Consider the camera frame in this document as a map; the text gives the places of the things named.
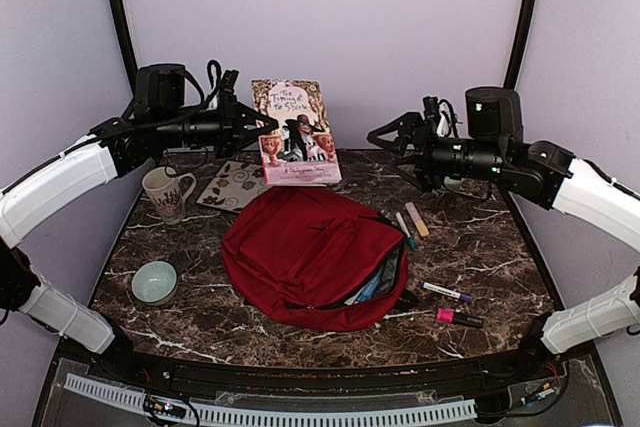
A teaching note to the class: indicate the green bowl front left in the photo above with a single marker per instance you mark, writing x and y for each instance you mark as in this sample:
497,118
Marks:
155,283

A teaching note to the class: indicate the pink illustrated small book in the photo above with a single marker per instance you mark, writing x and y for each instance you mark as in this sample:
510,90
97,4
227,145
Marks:
300,150

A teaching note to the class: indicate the pink yellow pastel highlighter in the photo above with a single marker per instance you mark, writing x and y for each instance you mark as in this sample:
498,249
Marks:
417,220

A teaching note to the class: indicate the dog picture book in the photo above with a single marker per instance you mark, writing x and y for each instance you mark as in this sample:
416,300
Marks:
366,291

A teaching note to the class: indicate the cream floral mug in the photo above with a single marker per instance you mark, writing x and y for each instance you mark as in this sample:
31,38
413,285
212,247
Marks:
168,192

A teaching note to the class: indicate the floral ceramic trivet tile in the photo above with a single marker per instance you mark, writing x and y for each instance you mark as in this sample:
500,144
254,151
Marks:
234,186

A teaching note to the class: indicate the white slotted cable duct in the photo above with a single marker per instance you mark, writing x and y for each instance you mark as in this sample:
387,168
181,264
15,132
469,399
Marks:
235,409

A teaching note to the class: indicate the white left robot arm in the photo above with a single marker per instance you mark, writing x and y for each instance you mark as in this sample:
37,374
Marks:
157,119

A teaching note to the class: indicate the pink and black highlighter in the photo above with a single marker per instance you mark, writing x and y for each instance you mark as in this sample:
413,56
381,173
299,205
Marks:
447,316

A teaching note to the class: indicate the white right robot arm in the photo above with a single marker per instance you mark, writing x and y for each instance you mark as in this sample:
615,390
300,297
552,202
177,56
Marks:
556,179

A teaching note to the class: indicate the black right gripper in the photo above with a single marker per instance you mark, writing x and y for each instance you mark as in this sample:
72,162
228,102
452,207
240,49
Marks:
411,124

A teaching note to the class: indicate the teal capped white marker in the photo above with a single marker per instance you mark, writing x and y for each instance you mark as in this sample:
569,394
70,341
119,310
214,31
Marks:
402,224

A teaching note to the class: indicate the black curved table edge rail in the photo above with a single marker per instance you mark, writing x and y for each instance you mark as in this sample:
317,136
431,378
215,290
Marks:
385,359

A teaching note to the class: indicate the red student backpack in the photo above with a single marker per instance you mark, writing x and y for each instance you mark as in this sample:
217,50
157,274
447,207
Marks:
296,253

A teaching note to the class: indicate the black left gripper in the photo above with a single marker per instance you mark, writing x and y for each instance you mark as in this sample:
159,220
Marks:
227,128

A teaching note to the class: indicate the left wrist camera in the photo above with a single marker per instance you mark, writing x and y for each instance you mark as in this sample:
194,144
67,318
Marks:
222,83

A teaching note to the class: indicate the purple capped white marker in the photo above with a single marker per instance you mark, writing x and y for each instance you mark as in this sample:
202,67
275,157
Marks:
447,292

